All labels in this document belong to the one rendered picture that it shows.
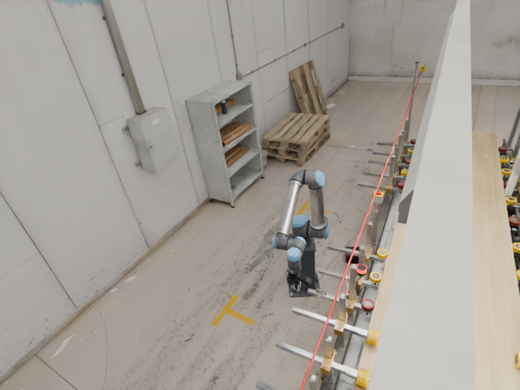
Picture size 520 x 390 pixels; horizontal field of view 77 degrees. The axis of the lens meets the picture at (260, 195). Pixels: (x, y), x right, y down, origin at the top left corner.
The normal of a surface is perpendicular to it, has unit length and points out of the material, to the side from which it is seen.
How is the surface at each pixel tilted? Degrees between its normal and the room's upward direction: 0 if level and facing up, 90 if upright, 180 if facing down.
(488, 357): 0
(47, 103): 90
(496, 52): 90
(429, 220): 0
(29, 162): 90
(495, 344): 0
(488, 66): 90
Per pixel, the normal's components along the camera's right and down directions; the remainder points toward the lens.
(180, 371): -0.11, -0.83
